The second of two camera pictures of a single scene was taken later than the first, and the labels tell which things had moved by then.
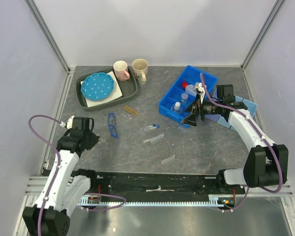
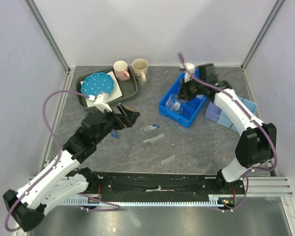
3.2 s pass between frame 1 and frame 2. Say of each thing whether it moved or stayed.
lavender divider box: stayed
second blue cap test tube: stayed
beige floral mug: stayed
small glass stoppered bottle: moved
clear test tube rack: stayed
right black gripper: moved
